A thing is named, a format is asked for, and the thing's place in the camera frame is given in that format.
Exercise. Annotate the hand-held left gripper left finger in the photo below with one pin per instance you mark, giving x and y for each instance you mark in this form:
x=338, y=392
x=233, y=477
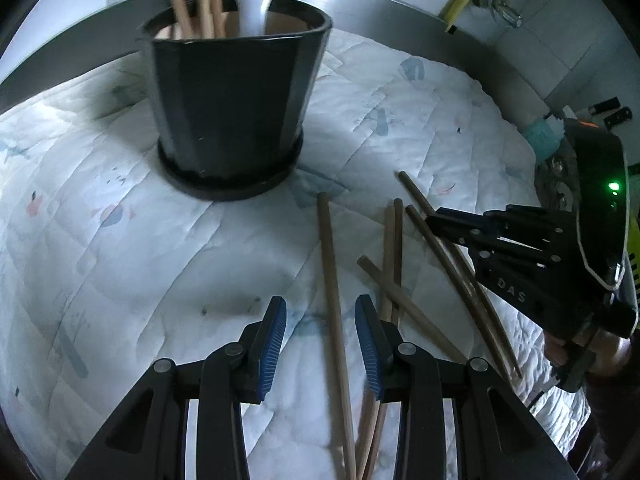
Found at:
x=272, y=350

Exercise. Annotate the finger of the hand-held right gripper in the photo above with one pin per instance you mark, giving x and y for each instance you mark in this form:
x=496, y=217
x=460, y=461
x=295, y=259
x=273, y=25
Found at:
x=520, y=290
x=500, y=225

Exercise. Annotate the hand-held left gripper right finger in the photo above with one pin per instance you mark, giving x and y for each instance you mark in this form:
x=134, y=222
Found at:
x=367, y=350

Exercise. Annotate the pile of wooden chopsticks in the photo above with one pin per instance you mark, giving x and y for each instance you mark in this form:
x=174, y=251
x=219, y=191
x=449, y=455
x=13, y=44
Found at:
x=396, y=240

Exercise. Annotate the black utensil holder pot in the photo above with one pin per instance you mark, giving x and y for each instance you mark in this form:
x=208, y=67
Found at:
x=225, y=110

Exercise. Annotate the white ceramic spoon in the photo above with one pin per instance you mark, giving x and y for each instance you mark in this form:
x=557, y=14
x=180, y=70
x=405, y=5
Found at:
x=260, y=10

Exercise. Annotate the person's right hand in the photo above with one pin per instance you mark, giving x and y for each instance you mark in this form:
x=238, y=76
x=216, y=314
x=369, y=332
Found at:
x=612, y=352

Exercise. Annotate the yellow-green plastic rack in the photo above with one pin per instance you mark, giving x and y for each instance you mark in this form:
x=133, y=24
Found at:
x=635, y=260

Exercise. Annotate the teal soap pump bottle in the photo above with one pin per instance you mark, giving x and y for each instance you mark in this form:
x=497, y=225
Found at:
x=542, y=135

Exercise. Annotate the white quilted cloth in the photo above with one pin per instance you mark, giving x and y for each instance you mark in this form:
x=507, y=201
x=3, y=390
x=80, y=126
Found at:
x=125, y=260

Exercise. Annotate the metal pipe valve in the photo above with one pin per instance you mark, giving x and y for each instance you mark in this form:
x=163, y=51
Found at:
x=507, y=7

